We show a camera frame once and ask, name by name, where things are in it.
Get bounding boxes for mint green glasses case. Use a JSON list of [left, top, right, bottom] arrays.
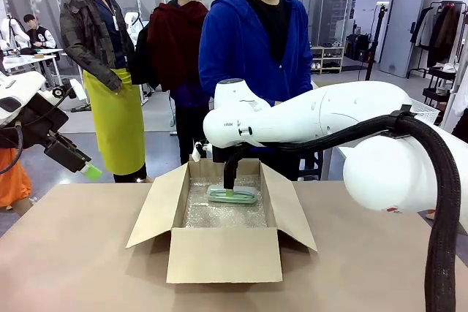
[[207, 184, 260, 205]]

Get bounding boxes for black equipment cases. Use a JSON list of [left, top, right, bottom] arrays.
[[344, 33, 371, 63]]

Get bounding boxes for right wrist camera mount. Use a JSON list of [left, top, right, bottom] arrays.
[[192, 140, 215, 162]]

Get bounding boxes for orange garment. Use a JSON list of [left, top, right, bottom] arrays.
[[0, 147, 34, 208]]

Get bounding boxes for grey door panel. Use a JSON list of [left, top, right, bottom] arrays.
[[379, 0, 428, 79]]

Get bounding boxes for person in blue hoodie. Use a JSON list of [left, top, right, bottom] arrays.
[[198, 0, 315, 181]]

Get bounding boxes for mannequin with yellow apron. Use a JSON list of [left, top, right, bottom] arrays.
[[59, 0, 148, 183]]

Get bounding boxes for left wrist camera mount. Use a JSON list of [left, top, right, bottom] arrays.
[[50, 78, 88, 102]]

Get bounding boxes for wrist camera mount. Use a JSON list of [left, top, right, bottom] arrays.
[[192, 140, 215, 162], [50, 78, 88, 102]]

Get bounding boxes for black shoulder bag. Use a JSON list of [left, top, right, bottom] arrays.
[[130, 22, 160, 90]]

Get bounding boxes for black plastic stool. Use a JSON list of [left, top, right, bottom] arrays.
[[298, 149, 322, 181]]

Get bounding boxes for mannequin with maroon cloth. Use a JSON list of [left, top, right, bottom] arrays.
[[146, 0, 211, 166]]

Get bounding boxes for black tripod stand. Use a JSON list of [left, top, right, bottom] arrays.
[[364, 3, 389, 82]]

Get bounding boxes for white office desk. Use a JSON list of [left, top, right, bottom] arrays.
[[0, 47, 65, 90]]

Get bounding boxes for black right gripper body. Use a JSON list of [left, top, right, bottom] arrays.
[[214, 145, 243, 165]]

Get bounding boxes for black right arm cable sleeve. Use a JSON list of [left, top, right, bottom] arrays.
[[233, 110, 463, 312]]

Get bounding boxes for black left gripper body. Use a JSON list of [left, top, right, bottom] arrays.
[[18, 92, 92, 175]]

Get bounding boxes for black utility cart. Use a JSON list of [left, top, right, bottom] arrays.
[[422, 64, 458, 113]]

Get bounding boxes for open cardboard shipping box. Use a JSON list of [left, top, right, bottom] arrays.
[[126, 159, 318, 284]]

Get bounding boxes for clothes rack with garments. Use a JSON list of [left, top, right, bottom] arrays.
[[407, 0, 468, 80]]

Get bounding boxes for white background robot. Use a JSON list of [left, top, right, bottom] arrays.
[[0, 15, 31, 52]]

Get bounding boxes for seated person in varsity jacket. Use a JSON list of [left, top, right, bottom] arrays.
[[22, 13, 58, 50]]

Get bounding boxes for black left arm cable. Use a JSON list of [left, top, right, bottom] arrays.
[[0, 120, 25, 176]]

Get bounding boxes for clear bubble wrap sheet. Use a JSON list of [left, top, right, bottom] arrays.
[[181, 172, 271, 229]]

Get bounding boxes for wooden shoe rack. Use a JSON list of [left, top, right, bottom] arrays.
[[310, 45, 345, 75]]

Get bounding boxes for white plastic basket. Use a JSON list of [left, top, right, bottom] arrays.
[[412, 102, 445, 126]]

